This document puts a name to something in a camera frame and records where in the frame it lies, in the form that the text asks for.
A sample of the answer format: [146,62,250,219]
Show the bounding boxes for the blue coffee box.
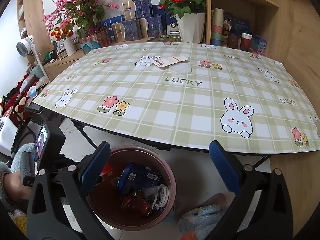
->
[117,163,162,194]

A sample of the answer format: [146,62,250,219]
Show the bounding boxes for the crushed red cola can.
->
[121,196,151,217]

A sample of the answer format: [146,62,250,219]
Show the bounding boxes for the white printed pouch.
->
[152,56,188,68]

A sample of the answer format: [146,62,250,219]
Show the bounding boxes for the brown round trash bin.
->
[88,146,176,231]

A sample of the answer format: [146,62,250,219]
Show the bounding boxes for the left hand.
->
[3,171,32,204]

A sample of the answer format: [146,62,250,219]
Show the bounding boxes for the red cigarette pack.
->
[100,163,113,177]

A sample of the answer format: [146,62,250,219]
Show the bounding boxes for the white desk fan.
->
[16,35,49,79]

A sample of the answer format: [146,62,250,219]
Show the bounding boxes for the clear plastic wrapper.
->
[169,63,192,75]

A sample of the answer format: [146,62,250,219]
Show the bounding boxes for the striped planter box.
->
[79,27,111,55]

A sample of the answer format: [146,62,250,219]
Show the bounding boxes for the orange flowers white vase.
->
[49,26,76,56]

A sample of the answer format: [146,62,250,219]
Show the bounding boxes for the small blue purple box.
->
[251,35,267,55]

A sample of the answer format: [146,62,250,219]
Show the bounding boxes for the lower left blue gold box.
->
[112,19,142,42]

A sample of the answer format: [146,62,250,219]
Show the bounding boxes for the blue gold box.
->
[139,16,163,38]
[112,19,142,42]
[121,0,153,21]

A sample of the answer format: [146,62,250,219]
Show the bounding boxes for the dark brown cup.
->
[227,33,240,49]

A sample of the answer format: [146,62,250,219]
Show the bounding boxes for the red cup white lid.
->
[240,33,252,51]

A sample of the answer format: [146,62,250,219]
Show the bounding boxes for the gold leaf tray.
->
[147,35,181,42]

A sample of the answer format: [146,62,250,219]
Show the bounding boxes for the flat blue box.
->
[102,15,125,27]

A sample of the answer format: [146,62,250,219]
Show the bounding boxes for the lower right blue gold box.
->
[139,16,163,38]

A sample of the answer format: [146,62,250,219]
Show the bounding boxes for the navy box white label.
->
[165,12,180,36]

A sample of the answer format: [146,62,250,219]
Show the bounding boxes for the pink blossom plant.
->
[43,0,119,41]

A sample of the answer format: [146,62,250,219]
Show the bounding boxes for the upper blue gold box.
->
[121,0,153,21]

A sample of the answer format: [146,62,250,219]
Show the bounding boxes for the stack of pastel cups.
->
[210,8,224,46]

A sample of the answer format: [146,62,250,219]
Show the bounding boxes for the wooden shelf unit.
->
[204,0,294,62]

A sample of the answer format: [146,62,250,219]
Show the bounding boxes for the red rose plant white pot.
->
[159,0,207,43]

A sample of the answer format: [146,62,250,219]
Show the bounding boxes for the black folding table frame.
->
[69,118,272,170]

